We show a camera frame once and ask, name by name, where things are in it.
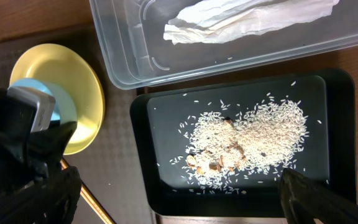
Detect clear plastic waste bin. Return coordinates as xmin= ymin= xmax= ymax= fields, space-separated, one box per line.
xmin=90 ymin=0 xmax=358 ymax=90

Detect black plastic tray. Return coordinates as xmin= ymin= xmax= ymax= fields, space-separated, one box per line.
xmin=129 ymin=68 xmax=357 ymax=217

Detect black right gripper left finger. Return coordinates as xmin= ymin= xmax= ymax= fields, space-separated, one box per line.
xmin=0 ymin=167 xmax=82 ymax=224

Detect rice and nut scraps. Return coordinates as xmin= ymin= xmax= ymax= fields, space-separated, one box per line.
xmin=152 ymin=80 xmax=323 ymax=195

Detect wooden chopstick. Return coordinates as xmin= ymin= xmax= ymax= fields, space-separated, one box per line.
xmin=60 ymin=158 xmax=117 ymax=224

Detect white paper napkin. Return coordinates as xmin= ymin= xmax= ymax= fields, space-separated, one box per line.
xmin=163 ymin=0 xmax=339 ymax=45

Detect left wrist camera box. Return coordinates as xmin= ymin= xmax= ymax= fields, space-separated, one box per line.
xmin=7 ymin=86 xmax=56 ymax=133

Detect yellow plastic plate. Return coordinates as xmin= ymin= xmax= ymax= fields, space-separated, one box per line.
xmin=9 ymin=44 xmax=105 ymax=155

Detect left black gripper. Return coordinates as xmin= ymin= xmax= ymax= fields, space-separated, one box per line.
xmin=0 ymin=89 xmax=77 ymax=195

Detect light blue plastic bowl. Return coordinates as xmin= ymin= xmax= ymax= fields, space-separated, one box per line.
xmin=9 ymin=78 xmax=77 ymax=123

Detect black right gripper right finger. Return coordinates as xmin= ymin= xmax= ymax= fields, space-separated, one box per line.
xmin=278 ymin=169 xmax=358 ymax=224

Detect brown plastic serving tray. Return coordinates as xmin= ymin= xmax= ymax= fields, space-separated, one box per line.
xmin=0 ymin=26 xmax=155 ymax=223

